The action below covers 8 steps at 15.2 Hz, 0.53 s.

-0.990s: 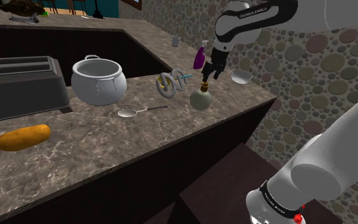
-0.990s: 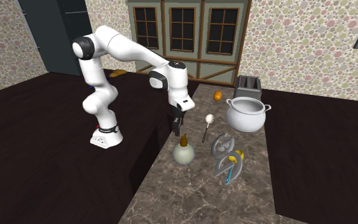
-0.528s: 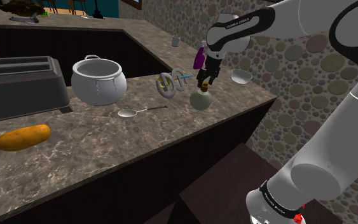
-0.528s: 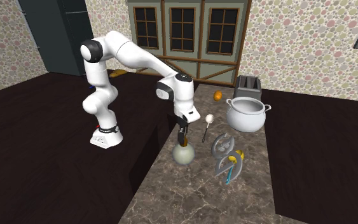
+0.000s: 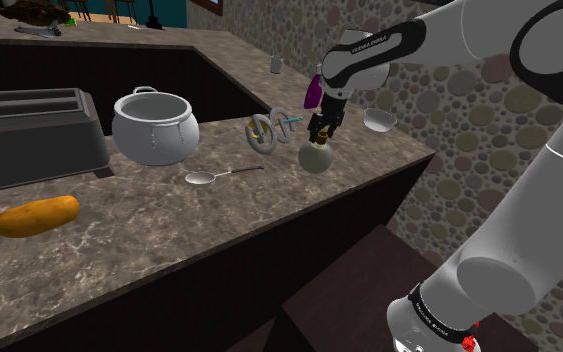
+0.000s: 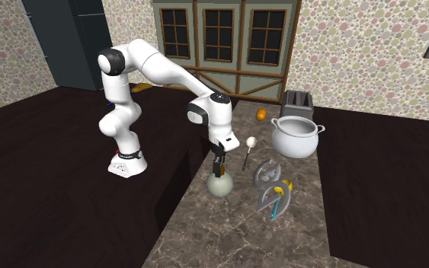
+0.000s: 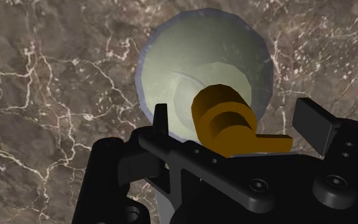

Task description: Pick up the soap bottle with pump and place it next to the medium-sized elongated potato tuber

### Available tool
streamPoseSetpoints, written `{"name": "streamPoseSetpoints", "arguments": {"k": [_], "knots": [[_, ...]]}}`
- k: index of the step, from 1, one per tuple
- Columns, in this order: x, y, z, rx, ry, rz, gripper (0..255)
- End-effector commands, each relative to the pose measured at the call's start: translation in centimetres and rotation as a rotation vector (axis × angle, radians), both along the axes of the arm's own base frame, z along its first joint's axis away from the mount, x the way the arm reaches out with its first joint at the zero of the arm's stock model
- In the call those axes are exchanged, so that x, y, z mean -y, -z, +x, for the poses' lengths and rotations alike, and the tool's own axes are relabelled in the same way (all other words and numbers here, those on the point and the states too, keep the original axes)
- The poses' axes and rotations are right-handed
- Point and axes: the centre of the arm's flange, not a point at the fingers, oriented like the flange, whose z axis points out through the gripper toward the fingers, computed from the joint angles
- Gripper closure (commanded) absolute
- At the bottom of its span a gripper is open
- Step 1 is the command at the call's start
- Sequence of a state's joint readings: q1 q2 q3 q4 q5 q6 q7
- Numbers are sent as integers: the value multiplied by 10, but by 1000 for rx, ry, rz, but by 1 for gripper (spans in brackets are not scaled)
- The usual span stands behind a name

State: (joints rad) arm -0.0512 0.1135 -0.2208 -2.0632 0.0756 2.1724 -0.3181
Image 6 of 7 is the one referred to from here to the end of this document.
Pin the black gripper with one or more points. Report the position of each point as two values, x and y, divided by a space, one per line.
218 154

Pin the wooden framed triple window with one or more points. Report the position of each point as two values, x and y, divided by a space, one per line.
236 76

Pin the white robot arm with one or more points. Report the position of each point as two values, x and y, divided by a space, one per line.
125 111

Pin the grey round disc tool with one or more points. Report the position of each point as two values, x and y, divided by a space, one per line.
262 174

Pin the dark tall cabinet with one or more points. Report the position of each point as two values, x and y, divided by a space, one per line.
76 44

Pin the orange fruit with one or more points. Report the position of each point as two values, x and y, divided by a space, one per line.
261 114

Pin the yellow banana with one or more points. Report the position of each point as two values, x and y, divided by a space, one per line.
141 87

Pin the dark robot stand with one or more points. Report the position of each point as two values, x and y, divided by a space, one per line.
173 182

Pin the pale green round vase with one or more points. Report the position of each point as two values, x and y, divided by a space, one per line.
219 186

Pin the grey toaster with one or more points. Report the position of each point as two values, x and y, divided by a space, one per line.
296 107

